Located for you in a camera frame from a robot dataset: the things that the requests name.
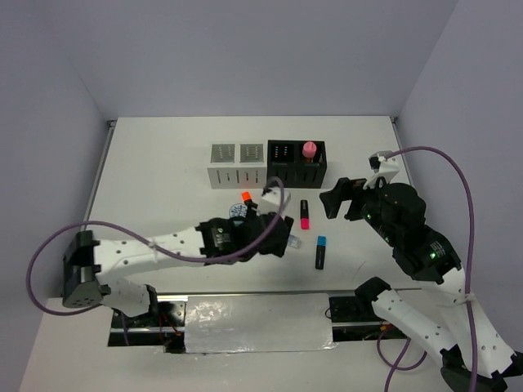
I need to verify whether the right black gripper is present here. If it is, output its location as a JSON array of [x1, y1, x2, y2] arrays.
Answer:
[[318, 171, 398, 243]]

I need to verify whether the clear blue-capped glue pen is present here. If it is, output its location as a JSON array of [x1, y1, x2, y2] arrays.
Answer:
[[287, 234, 302, 249]]

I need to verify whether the blue patterned tape roll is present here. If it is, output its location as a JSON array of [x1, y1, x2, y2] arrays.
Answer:
[[229, 203, 249, 226]]

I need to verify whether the pink highlighter marker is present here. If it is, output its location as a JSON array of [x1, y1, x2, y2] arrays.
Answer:
[[300, 199, 310, 230]]

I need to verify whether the orange highlighter marker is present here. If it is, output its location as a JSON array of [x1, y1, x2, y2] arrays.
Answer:
[[242, 191, 257, 208]]

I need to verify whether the blue highlighter marker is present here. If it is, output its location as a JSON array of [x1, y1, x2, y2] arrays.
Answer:
[[315, 236, 327, 270]]

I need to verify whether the pink glue stick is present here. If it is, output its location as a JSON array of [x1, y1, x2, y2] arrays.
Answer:
[[302, 141, 318, 163]]

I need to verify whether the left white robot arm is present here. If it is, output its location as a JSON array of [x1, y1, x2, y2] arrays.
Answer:
[[62, 212, 294, 326]]

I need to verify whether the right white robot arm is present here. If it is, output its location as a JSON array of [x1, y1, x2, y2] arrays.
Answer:
[[320, 178, 522, 391]]

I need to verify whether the black slotted container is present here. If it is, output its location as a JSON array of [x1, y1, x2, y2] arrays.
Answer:
[[266, 140, 328, 189]]

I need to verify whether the white slotted container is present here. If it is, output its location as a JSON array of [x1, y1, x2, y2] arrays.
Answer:
[[208, 143, 267, 189]]

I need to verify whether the silver foil covered plate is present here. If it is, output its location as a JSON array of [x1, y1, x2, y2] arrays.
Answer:
[[184, 293, 336, 354]]

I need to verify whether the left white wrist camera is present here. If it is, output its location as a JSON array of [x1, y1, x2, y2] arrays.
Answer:
[[257, 187, 291, 216]]

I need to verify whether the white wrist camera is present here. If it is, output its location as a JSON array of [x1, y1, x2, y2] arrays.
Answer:
[[364, 151, 400, 189], [257, 187, 291, 216]]

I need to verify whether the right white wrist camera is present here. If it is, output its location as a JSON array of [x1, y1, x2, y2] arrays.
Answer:
[[364, 151, 400, 189]]

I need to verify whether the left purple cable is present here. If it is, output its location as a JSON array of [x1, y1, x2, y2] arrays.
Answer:
[[26, 176, 286, 346]]

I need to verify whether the purple cable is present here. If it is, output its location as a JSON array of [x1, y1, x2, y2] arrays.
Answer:
[[375, 145, 479, 392], [26, 176, 286, 346]]

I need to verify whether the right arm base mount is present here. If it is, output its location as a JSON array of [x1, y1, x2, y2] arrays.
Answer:
[[324, 296, 405, 343]]

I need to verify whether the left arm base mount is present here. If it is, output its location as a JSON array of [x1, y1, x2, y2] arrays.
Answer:
[[107, 296, 188, 354]]

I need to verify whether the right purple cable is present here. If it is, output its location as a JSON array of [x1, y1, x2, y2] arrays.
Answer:
[[375, 145, 479, 392]]

